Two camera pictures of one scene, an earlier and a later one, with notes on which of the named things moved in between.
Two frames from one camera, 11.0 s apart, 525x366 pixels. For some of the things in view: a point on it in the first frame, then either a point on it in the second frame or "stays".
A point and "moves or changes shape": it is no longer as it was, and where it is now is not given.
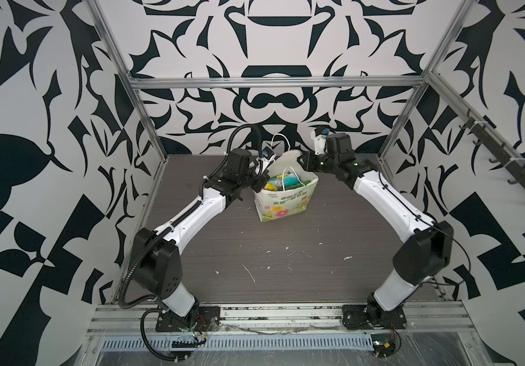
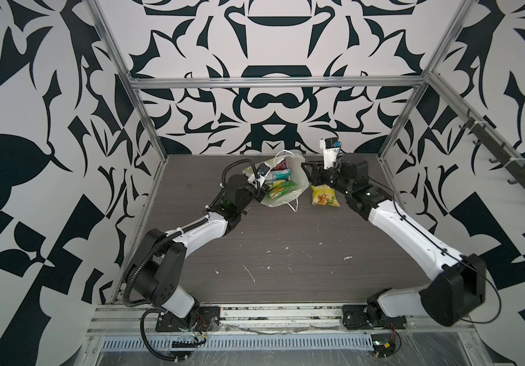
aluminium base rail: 135,318 stays
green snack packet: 291,181 → 279,191
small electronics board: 384,344 stays
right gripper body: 315,164 → 327,178
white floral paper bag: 290,190 moves or changes shape
